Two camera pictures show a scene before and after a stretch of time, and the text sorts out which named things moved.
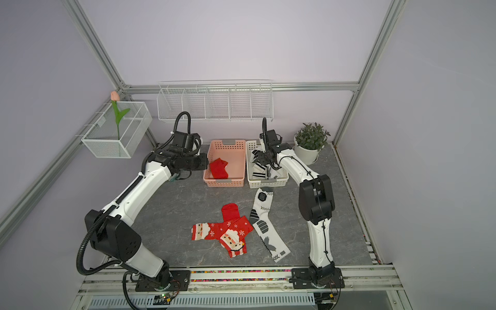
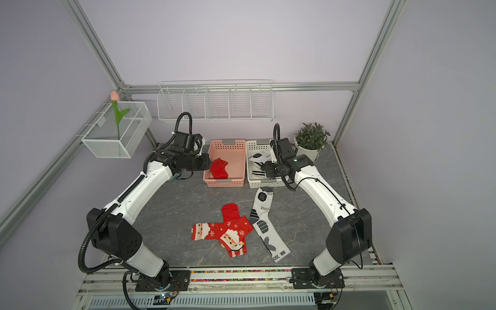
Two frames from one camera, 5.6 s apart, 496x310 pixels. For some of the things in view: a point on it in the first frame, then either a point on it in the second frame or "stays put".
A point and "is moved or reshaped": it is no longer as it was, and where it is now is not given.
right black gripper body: [263, 157] -> [272, 170]
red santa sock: [208, 230] stays put
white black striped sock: [259, 171] is moved or reshaped
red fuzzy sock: [217, 168] stays put
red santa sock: [233, 240] stays put
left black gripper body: [194, 163] stays put
